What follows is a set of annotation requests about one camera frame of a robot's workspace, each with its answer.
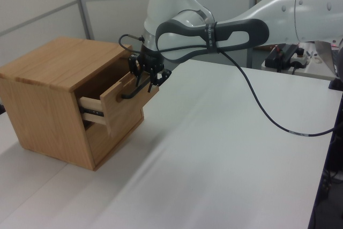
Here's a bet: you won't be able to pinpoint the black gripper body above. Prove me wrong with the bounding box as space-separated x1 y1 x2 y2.
137 51 165 75

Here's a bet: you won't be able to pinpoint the black metal drawer handle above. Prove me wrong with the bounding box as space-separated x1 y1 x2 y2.
120 83 152 100

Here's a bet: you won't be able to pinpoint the wooden drawer with black handle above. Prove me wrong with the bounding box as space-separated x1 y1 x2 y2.
78 73 160 139

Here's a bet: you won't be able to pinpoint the wooden drawer with slot pull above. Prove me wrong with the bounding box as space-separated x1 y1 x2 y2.
85 108 145 166

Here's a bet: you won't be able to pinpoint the wooden two-drawer cabinet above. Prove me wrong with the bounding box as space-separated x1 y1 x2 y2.
0 36 145 172

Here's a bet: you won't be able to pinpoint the black electronic device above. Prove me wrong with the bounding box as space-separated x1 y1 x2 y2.
264 43 299 73

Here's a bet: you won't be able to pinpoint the emergency stop button box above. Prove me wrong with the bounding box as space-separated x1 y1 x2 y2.
290 47 308 69

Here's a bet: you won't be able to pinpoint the scissors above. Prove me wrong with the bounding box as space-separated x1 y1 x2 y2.
306 50 322 64

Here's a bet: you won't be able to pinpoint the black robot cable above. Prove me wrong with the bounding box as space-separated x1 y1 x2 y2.
118 33 338 137

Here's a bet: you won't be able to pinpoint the black metal table frame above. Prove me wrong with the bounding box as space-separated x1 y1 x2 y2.
308 121 343 229

